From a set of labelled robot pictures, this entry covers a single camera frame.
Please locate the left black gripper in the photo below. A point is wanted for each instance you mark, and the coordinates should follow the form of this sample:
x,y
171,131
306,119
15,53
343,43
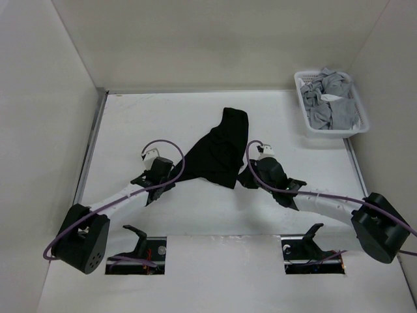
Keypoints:
x,y
168,188

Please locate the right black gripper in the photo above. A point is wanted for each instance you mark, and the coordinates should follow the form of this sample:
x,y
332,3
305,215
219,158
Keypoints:
x,y
245,179

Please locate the black tank top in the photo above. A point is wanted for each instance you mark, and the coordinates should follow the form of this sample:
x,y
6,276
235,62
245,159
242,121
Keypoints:
x,y
217,156

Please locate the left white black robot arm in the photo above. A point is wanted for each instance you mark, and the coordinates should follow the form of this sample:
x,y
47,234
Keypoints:
x,y
92,234

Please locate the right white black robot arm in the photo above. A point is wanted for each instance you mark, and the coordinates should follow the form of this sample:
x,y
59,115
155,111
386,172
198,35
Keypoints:
x,y
374,226

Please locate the grey tank top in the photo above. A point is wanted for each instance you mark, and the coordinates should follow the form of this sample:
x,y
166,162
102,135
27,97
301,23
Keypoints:
x,y
327,102

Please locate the white plastic basket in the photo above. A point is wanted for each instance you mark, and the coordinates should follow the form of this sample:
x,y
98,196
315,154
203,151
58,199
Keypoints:
x,y
361,127

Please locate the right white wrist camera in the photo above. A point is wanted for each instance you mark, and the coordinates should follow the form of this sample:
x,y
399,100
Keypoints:
x,y
265,151

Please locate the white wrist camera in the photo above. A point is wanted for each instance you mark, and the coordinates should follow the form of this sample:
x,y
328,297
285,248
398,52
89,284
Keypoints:
x,y
265,151
149,155

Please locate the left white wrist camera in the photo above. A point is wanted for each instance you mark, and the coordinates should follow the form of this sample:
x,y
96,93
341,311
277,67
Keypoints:
x,y
149,155

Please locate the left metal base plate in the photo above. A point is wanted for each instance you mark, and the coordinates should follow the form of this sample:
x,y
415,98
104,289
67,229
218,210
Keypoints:
x,y
153,254

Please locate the metal base plate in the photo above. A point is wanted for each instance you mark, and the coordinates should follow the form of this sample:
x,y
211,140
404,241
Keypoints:
x,y
153,254
304,257

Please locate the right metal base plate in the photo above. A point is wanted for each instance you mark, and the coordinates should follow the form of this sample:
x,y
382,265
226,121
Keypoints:
x,y
304,257

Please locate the aluminium frame rail left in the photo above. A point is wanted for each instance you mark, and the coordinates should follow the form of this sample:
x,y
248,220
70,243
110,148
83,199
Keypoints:
x,y
98,113

